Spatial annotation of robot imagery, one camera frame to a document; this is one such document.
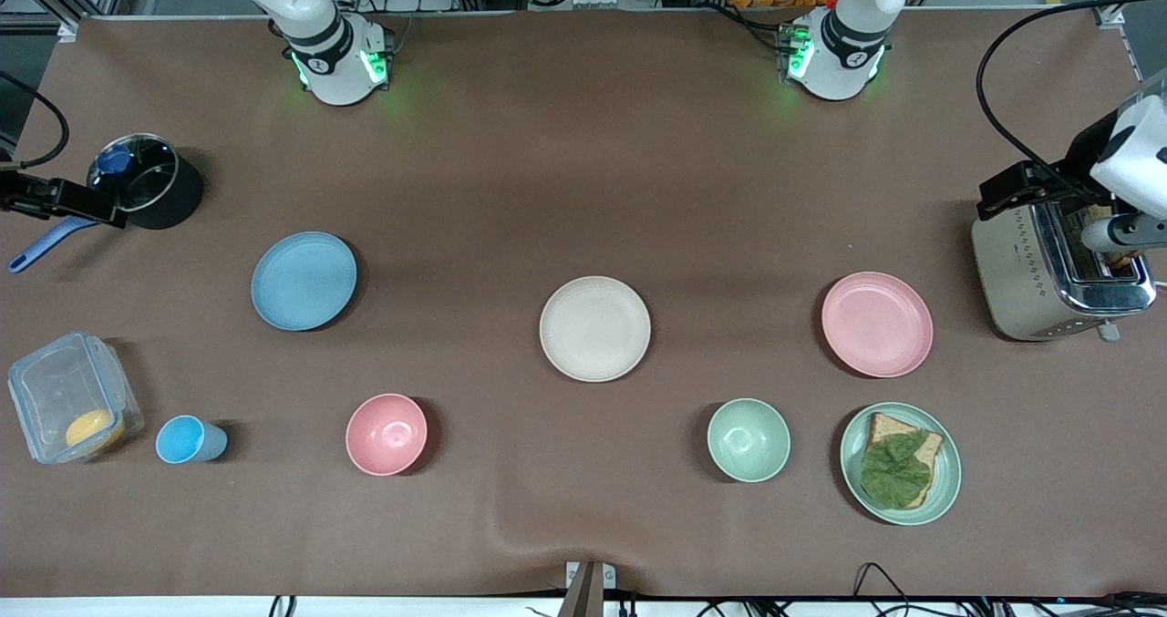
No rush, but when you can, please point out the pink plate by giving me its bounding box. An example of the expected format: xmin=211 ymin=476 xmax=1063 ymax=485
xmin=821 ymin=272 xmax=935 ymax=379

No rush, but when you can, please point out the blue plate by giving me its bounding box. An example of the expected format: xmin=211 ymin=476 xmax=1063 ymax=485
xmin=250 ymin=231 xmax=358 ymax=333

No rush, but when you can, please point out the glass lid blue knob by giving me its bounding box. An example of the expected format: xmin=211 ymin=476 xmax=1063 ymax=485
xmin=87 ymin=134 xmax=179 ymax=214

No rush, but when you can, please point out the beige chrome toaster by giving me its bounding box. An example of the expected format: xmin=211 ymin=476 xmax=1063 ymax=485
xmin=971 ymin=184 xmax=1159 ymax=343

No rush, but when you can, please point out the toast slice in toaster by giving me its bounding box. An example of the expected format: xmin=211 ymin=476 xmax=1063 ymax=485
xmin=1085 ymin=205 xmax=1142 ymax=277

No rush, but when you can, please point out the clear plastic container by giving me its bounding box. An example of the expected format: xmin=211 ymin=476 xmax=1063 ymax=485
xmin=7 ymin=330 xmax=145 ymax=466

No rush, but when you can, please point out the bread slice on plate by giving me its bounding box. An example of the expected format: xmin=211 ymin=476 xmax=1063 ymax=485
xmin=862 ymin=412 xmax=945 ymax=510

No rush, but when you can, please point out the blue cup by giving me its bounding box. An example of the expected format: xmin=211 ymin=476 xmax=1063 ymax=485
xmin=155 ymin=415 xmax=229 ymax=465

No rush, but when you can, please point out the green plate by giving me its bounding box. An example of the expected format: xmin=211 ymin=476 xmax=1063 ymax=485
xmin=839 ymin=402 xmax=963 ymax=527

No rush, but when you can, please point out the green lettuce leaf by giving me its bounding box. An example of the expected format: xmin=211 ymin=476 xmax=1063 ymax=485
xmin=860 ymin=430 xmax=933 ymax=510

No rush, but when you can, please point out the green bowl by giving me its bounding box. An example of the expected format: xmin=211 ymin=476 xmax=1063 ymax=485
xmin=707 ymin=398 xmax=792 ymax=484

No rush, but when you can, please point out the pink bowl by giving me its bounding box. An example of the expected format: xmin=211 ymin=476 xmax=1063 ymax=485
xmin=345 ymin=393 xmax=429 ymax=478

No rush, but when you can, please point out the brown table cloth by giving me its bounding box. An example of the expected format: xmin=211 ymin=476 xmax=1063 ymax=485
xmin=0 ymin=6 xmax=1167 ymax=600

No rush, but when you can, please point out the beige plate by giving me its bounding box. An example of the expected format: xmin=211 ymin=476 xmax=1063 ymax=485
xmin=538 ymin=275 xmax=653 ymax=384

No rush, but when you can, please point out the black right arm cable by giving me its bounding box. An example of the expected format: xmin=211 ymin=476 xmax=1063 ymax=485
xmin=0 ymin=70 xmax=71 ymax=171

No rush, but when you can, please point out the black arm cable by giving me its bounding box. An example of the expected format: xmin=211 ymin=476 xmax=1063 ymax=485
xmin=0 ymin=70 xmax=71 ymax=171
xmin=975 ymin=0 xmax=1167 ymax=203

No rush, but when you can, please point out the black pot blue handle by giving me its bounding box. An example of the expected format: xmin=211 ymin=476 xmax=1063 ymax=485
xmin=7 ymin=132 xmax=206 ymax=274

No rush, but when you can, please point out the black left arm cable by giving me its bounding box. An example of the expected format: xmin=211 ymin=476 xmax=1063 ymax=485
xmin=975 ymin=0 xmax=1167 ymax=203

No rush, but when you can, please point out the metal table edge bracket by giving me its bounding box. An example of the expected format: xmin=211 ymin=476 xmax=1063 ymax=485
xmin=565 ymin=560 xmax=616 ymax=617

